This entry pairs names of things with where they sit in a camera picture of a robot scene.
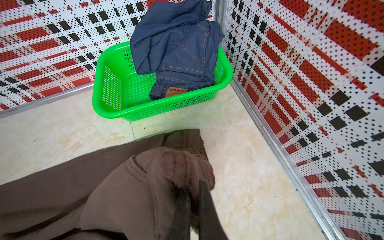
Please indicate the green plastic basket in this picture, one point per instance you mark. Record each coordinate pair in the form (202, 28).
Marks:
(119, 92)

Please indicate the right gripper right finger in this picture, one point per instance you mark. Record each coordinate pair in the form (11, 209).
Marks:
(210, 226)

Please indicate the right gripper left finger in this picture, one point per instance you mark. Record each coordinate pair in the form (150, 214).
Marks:
(180, 228)

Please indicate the brown trousers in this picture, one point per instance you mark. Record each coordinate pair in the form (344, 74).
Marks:
(127, 191)

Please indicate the blue denim jeans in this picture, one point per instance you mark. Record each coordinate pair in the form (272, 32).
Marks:
(177, 43)

